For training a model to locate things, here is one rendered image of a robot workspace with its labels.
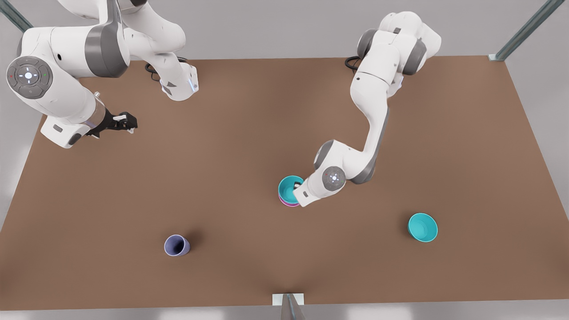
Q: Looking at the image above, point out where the teal bowl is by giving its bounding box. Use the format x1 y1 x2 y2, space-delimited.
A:
278 176 305 206
408 213 439 243

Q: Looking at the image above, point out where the lavender cup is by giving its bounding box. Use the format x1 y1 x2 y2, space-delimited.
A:
164 234 191 257

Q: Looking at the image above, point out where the silver frame post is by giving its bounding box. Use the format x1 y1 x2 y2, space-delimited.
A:
0 0 33 33
489 0 565 62
272 293 305 320

